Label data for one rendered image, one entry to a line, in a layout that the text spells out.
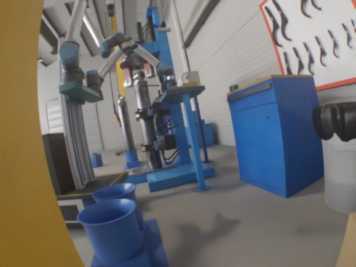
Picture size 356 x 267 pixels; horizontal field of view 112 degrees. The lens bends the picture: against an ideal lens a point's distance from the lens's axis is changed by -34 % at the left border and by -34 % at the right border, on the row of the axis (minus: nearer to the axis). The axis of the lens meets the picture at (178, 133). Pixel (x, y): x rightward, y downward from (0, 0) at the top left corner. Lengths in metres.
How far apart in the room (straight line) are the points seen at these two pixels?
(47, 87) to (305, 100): 15.54
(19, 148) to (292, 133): 1.47
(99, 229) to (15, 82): 0.67
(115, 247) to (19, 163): 0.68
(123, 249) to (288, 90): 1.46
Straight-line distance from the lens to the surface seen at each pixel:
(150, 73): 2.75
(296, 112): 1.52
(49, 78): 15.88
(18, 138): 0.24
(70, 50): 1.42
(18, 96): 0.26
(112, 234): 0.82
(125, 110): 4.03
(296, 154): 1.52
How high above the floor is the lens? 0.69
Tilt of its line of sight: 2 degrees down
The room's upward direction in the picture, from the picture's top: 11 degrees counter-clockwise
